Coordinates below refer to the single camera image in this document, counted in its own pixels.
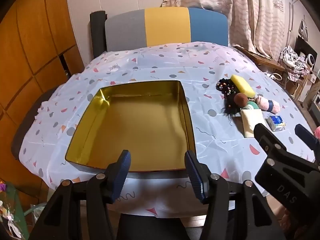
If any white stand pole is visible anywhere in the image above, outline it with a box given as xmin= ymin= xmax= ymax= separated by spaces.
xmin=287 ymin=0 xmax=299 ymax=45

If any gold tin box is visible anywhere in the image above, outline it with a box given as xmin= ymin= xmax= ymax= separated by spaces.
xmin=65 ymin=80 xmax=197 ymax=179

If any yellow sponge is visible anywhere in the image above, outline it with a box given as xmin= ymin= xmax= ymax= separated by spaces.
xmin=230 ymin=74 xmax=256 ymax=98

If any wooden wardrobe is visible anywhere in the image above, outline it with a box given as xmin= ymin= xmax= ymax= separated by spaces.
xmin=0 ymin=0 xmax=85 ymax=188

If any brown pompom ball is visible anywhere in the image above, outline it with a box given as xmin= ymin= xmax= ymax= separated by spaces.
xmin=234 ymin=93 xmax=248 ymax=107

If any black beaded hair tie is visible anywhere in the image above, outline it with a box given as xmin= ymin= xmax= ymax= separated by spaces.
xmin=216 ymin=78 xmax=237 ymax=98

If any pile of clothes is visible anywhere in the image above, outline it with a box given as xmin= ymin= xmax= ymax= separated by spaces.
xmin=279 ymin=45 xmax=310 ymax=82

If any flower bouquet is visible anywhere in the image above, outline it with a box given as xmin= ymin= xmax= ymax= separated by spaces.
xmin=0 ymin=177 xmax=28 ymax=240

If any black monitor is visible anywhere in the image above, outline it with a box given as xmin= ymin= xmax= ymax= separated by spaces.
xmin=294 ymin=36 xmax=315 ymax=65

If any pink rolled towel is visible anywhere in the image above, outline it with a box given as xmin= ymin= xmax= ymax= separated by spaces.
xmin=255 ymin=95 xmax=279 ymax=113

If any pink patterned curtain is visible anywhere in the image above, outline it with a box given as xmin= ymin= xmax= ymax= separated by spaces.
xmin=164 ymin=0 xmax=294 ymax=60

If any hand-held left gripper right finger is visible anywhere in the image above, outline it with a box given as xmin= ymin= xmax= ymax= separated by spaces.
xmin=184 ymin=150 xmax=287 ymax=240

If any cream folded cloth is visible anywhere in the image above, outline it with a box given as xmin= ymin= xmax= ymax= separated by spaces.
xmin=240 ymin=109 xmax=267 ymax=138

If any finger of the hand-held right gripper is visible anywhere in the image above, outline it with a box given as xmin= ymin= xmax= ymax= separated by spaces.
xmin=253 ymin=123 xmax=288 ymax=160
xmin=294 ymin=124 xmax=320 ymax=165

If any black fuzzy hair tie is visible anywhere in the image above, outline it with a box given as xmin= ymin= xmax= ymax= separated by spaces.
xmin=221 ymin=95 xmax=242 ymax=118

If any blue tissue packet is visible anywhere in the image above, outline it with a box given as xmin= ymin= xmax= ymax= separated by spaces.
xmin=266 ymin=115 xmax=286 ymax=132

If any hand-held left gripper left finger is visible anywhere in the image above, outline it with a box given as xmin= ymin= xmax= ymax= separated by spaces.
xmin=29 ymin=149 xmax=132 ymax=240

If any printed plastic tablecloth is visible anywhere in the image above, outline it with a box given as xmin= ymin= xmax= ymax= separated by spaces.
xmin=19 ymin=41 xmax=317 ymax=218

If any wooden side table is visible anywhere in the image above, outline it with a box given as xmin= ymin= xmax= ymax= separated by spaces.
xmin=234 ymin=45 xmax=287 ymax=73

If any black chair seat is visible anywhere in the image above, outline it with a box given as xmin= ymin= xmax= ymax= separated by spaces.
xmin=117 ymin=214 xmax=190 ymax=240

